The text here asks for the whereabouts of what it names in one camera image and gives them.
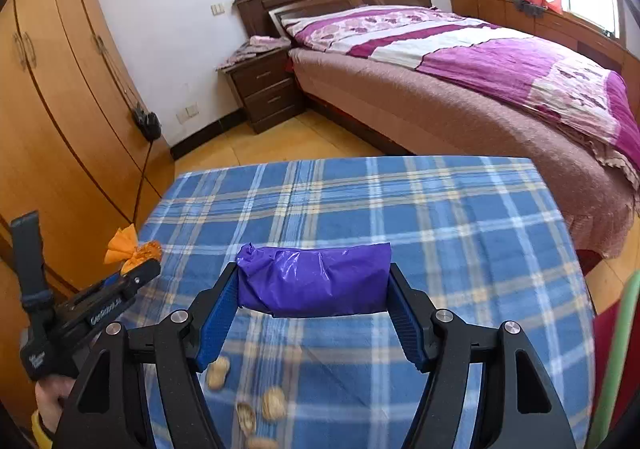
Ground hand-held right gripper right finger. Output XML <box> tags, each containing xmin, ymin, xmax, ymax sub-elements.
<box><xmin>387</xmin><ymin>261</ymin><xmax>573</xmax><ymax>449</ymax></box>

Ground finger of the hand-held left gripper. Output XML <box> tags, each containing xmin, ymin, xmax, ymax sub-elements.
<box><xmin>100</xmin><ymin>259</ymin><xmax>162</xmax><ymax>295</ymax></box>

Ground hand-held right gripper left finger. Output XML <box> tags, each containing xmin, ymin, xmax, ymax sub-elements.
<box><xmin>52</xmin><ymin>261</ymin><xmax>241</xmax><ymax>449</ymax></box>

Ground orange candy wrapper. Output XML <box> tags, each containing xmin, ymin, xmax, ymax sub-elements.
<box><xmin>104</xmin><ymin>224</ymin><xmax>163</xmax><ymax>274</ymax></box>

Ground purple plastic bag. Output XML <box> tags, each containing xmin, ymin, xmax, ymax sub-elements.
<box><xmin>235</xmin><ymin>241</ymin><xmax>393</xmax><ymax>319</ymax></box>

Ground red bucket with green rim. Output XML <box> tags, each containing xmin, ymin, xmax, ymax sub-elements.
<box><xmin>585</xmin><ymin>271</ymin><xmax>640</xmax><ymax>449</ymax></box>

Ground person's left hand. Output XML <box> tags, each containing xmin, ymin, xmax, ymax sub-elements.
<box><xmin>35</xmin><ymin>373</ymin><xmax>76</xmax><ymax>435</ymax></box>

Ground walnut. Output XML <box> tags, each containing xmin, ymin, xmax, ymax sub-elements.
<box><xmin>235</xmin><ymin>401</ymin><xmax>257</xmax><ymax>435</ymax></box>
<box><xmin>262</xmin><ymin>386</ymin><xmax>288</xmax><ymax>422</ymax></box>

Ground blue plaid tablecloth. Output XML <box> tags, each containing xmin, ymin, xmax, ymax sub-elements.
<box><xmin>117</xmin><ymin>156</ymin><xmax>596</xmax><ymax>449</ymax></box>

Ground black power strip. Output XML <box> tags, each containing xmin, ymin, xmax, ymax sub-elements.
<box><xmin>132</xmin><ymin>106</ymin><xmax>162</xmax><ymax>140</ymax></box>

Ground light wooden wardrobe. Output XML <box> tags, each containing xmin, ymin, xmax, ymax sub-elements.
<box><xmin>0</xmin><ymin>0</ymin><xmax>176</xmax><ymax>420</ymax></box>

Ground dark wooden nightstand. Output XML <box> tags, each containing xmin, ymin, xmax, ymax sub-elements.
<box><xmin>216</xmin><ymin>46</ymin><xmax>306</xmax><ymax>134</ymax></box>

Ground crumpled pink cloth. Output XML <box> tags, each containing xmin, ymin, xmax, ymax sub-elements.
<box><xmin>216</xmin><ymin>35</ymin><xmax>291</xmax><ymax>70</ymax></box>

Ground purple floral quilt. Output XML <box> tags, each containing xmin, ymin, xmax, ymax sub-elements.
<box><xmin>277</xmin><ymin>5</ymin><xmax>640</xmax><ymax>184</ymax></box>

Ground pillow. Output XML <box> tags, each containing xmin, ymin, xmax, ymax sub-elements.
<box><xmin>268</xmin><ymin>4</ymin><xmax>306</xmax><ymax>37</ymax></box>

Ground long wooden cabinet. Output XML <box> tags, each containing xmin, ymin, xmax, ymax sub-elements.
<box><xmin>449</xmin><ymin>0</ymin><xmax>640</xmax><ymax>90</ymax></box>

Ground dark clothes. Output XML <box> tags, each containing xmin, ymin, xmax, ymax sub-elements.
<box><xmin>495</xmin><ymin>0</ymin><xmax>551</xmax><ymax>18</ymax></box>

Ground white wall socket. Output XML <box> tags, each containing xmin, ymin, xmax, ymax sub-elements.
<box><xmin>175</xmin><ymin>101</ymin><xmax>200</xmax><ymax>124</ymax></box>

